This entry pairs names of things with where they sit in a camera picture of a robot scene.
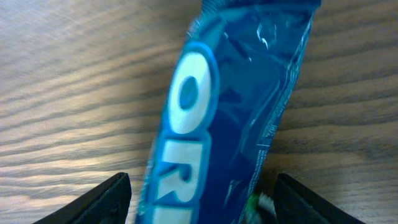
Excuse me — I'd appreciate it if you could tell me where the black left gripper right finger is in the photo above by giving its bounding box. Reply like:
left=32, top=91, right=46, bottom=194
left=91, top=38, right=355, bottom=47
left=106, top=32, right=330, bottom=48
left=274, top=174, right=364, bottom=224

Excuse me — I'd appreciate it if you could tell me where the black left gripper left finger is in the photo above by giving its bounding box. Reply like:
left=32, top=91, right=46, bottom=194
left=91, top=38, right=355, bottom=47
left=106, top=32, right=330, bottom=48
left=35, top=172, right=132, bottom=224

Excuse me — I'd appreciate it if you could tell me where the green red wafer bar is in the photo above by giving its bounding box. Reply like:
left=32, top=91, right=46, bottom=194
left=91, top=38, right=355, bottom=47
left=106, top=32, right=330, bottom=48
left=242, top=192, right=278, bottom=224

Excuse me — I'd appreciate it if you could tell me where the blue Oreo cookie pack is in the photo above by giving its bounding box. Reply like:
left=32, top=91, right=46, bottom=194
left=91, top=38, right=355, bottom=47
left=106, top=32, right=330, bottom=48
left=136, top=0, right=321, bottom=224

